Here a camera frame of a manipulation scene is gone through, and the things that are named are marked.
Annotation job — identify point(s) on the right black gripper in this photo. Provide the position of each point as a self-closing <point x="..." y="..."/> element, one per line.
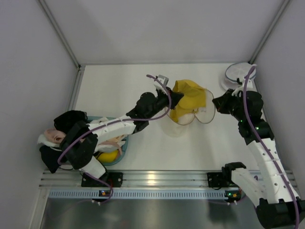
<point x="225" y="103"/>

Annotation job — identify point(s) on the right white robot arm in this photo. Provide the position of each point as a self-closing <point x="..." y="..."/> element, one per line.
<point x="276" y="202"/>

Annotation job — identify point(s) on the beige mesh laundry bag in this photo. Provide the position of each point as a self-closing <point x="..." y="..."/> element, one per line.
<point x="201" y="115"/>

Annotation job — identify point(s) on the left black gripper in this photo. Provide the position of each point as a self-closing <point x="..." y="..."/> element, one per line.
<point x="168" y="97"/>

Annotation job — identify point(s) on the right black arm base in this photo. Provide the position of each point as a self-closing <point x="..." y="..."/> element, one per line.
<point x="216" y="180"/>

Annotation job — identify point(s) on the white lace garment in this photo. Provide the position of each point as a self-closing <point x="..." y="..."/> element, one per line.
<point x="43" y="140"/>

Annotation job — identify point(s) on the white blue-rimmed laundry bag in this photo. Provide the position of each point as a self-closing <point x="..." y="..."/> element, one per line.
<point x="235" y="74"/>

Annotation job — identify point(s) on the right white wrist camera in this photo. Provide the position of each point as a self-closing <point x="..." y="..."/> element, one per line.
<point x="247" y="85"/>

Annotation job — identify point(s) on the aluminium mounting rail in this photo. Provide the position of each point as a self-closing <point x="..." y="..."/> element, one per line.
<point x="130" y="179"/>

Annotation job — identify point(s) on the pink bra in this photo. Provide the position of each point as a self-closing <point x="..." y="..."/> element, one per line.
<point x="54" y="135"/>

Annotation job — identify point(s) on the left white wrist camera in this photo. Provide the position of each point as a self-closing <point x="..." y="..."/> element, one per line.
<point x="160" y="83"/>

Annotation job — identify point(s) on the teal plastic basket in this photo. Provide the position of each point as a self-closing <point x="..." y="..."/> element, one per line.
<point x="106" y="149"/>

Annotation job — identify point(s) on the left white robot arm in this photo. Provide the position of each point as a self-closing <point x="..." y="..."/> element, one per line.
<point x="79" y="145"/>

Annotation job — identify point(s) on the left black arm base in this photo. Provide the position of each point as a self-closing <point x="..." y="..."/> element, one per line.
<point x="104" y="179"/>

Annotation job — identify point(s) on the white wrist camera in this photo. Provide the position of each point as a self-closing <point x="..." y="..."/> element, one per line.
<point x="160" y="83"/>
<point x="247" y="85"/>

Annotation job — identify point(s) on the yellow padded bra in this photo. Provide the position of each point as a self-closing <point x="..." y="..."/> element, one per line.
<point x="107" y="157"/>

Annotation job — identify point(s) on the beige bra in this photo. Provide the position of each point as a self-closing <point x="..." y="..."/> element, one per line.
<point x="116" y="141"/>

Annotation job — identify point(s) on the black garment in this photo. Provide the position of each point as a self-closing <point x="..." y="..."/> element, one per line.
<point x="67" y="120"/>

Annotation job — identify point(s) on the perforated cable duct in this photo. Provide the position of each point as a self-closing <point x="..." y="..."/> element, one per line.
<point x="139" y="194"/>

